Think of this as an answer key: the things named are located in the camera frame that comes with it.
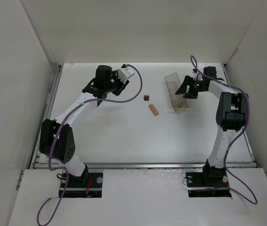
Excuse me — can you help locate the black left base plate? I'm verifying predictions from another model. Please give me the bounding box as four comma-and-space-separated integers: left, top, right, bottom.
56, 172, 103, 198

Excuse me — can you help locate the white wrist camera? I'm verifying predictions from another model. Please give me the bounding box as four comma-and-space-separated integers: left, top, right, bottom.
117, 64, 135, 84
193, 69, 202, 81

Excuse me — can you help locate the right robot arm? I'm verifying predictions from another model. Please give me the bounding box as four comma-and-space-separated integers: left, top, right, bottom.
175, 66, 249, 187

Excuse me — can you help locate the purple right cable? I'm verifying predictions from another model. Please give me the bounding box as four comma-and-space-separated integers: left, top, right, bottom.
189, 55, 259, 205

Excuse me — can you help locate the light engraved wood block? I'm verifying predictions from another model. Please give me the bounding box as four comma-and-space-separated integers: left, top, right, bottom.
149, 104, 159, 116

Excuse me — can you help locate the clear plastic box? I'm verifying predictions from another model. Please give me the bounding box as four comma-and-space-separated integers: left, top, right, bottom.
165, 73, 188, 112

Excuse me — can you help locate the aluminium table edge rail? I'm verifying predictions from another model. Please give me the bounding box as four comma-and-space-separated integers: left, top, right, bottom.
222, 64, 258, 165

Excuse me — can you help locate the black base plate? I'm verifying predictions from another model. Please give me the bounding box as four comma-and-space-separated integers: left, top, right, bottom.
56, 172, 103, 198
185, 171, 232, 198

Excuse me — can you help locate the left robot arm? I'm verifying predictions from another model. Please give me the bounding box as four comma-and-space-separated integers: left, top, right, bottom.
39, 65, 135, 182

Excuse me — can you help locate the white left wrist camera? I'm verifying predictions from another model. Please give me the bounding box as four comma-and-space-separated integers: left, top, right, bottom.
117, 64, 135, 84

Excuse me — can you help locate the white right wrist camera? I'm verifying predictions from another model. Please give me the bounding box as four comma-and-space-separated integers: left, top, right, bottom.
193, 69, 202, 81

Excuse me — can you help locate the front aluminium rail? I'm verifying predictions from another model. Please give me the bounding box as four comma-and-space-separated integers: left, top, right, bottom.
33, 161, 258, 170

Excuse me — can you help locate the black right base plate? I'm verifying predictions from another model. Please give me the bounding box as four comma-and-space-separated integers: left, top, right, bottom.
185, 171, 232, 198

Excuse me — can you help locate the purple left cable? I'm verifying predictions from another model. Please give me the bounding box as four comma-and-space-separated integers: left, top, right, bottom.
37, 64, 144, 223

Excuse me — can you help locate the purple cable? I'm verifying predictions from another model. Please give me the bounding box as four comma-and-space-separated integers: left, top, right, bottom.
189, 55, 259, 205
37, 64, 144, 223

